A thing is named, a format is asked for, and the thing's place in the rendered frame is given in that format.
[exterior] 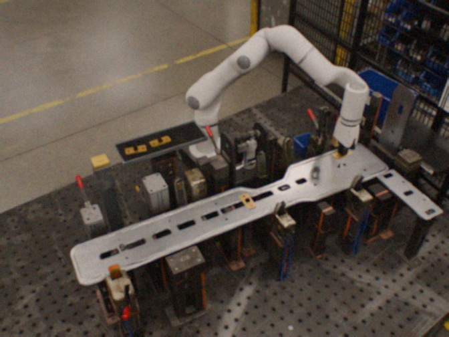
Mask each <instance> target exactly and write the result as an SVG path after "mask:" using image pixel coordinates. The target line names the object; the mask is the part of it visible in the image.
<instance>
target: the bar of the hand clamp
mask: <svg viewBox="0 0 449 337"><path fill-rule="evenodd" d="M330 116H331V111H330V110H329V108H328V107H327V106H324V107H321V108H319V125H318V137H319V138H320V139H322V134H323V137H324V138H325V139H324V140H323V141H324V142H326V140H327V121H328V117H330ZM320 144H321V143H320Z"/></svg>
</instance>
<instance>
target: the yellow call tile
mask: <svg viewBox="0 0 449 337"><path fill-rule="evenodd" d="M91 160H92V163H93V166H94V168H95V169H96V168H99V167H103V166H106V165H109V164H110V162H109V160H108V158H107V156H106V154H102V155H98V156H95V157H91Z"/></svg>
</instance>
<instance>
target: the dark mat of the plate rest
mask: <svg viewBox="0 0 449 337"><path fill-rule="evenodd" d="M164 136H168V137H169V139H170V142H167V143H165V144H161V145H159V146H156V147H152V145H151V144H150V142H152V141H154V140H158V139H160V138H164ZM201 138H205V135H204V133H203V132H202V130H201V129H200V128H199V127H198V126H197V124H196V123H194V122H191V123H188V124H184V125H182V126H177V127H175V128H170V129H168V130H163V131H161V132H157V133H154V134H150V135H146V136H142V137H141V138H138V139H135V140H131V141H128V142H123V143H121V144H117V145H115V146H116V148H117V149H118V152H119V153H120V156H121V157H122V159H123V161H124V162H128V161H130V160H132V159H135V158H139V157H141V156H145V155H148V154H152V153H155V152H159V151H161V150H165V149H168V148H172V147H175V146H179V145H181V144H185V143H188V142H192V141H194V140H199V139H201ZM143 145H145V146H146V151H144V152H137V153H133V154H126V148H132V147H135V146H143Z"/></svg>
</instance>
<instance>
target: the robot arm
mask: <svg viewBox="0 0 449 337"><path fill-rule="evenodd" d="M275 50H277V51H279V52H284V53H286V54H287V55H288V56H289V57H290V58H292V59H293V60H294V61H295V62H296V63H297V65H298V66H299V67H300V68H301V69H303V70H304V71H305V72H306V73H307V74H308V75H309V76H310V77H311V78H313V79H314V80H315V81H316V82H317V83H319V84H321V85H327V84H329V83H335V84H338V85H340V86H342V87H343V88H344V89H345V95H344V98H343V104H342V108H341V115H340V118H339V119H338V121H337V123H336V125H335V130H334V133H333V135H334V137H335V138H336V139H337V141H339V142H337V144H338V145H339V148H337V153H340V152H341V151H342V153H341V156H345V155H347V154H348V150H349V149H351V150H355V145H356V143H357V138H358V133H359V123H360V120H361V115H362V112H363V109H364V106H365V101H366V100H367V97H368V96H369V88H368V85H367V84H366V83H365V82H364V81H363V80H362V79H361V78H360V77H359V76H358V75H356V74H355V73H354V72H352V71H351V70H349V69H347V68H342V67H335V66H333V65H331V63H330V62H329V61H328V60H327V59H326V58H325V57H324V56H323V55H322V54H321V53H320V52H319V51H318V50H317V49H316V48H314V47H313V46H312V45H311V44H310V43H309V42H308V41H307V40H306V39H305V38H304V37H303V36H302V35H301V34H300V33H299V32H298V31H297V30H296V29H295V28H293V27H290V26H287V25H282V26H278V27H274V28H271V29H269V28H264V29H262V30H260V31H258V32H256V34H254V35H253V36H252V37H251V38H250V39H249V40H248V42H246V44H244V46H241V47H240V48H239V49H238V50H237V51H236V52H235V53H234V54H233V55H231V56H229V57H228V58H227V59H226V60H225V61H224V62H223V63H221V64H220V66H218V67H217V68H216V69H214V70H213V71H212V72H209V73H207V74H205V75H203V77H201V79H199V80H198V81H197V82H196V83H194V84H193V85H192V86H191V87H190V88H189V90H188V91H187V93H186V103H187V104H188V106H189V107H191V108H192V109H193V110H194V120H195V121H196V122H197V123H198V125H199V126H200V127H201V128H202V129H203V130H204V132H205V133H206V135H207V136H208V133H207V131H206V128H205V127H206V125H208V126H210V129H211V131H212V134H213V138H214V141H215V144H216V146H217V148H220V138H218V116H217V114H218V110H219V108H220V105H221V103H222V99H223V97H224V94H225V89H226V88H228V87H229V86H230V85H231V84H232V83H233V82H235V81H236V80H238V79H239V78H240V77H241V76H244V75H247V74H248V73H250V72H251V71H253V70H254V69H255V68H256V67H257V66H258V65H259V64H260V62H261V61H262V60H263V59H264V58H265V57H266V56H268V55H269V54H270V53H271V52H272V51H275ZM189 150H190V153H191V154H192V155H193V156H195V157H197V158H198V157H201V156H204V155H207V157H210V156H214V155H216V153H215V151H214V146H213V144H212V141H211V139H210V138H209V136H208V140H207V141H205V142H201V143H198V144H194V145H192V146H189Z"/></svg>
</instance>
